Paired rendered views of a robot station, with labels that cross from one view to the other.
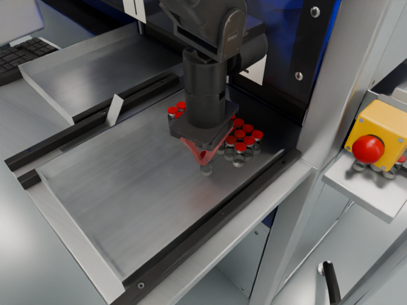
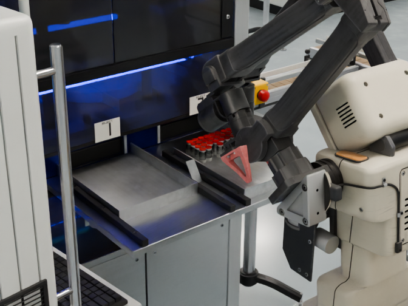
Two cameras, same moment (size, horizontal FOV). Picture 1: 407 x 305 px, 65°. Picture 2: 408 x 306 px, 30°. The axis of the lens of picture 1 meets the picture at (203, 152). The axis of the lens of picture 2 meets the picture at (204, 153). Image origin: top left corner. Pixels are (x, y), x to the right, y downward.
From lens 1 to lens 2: 2.23 m
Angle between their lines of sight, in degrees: 68
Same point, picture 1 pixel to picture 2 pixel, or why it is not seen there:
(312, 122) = not seen: hidden behind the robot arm
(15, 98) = (151, 221)
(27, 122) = (184, 212)
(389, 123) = (259, 82)
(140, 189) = (253, 172)
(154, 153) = (225, 168)
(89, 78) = (132, 192)
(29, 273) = not seen: outside the picture
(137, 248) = not seen: hidden behind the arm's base
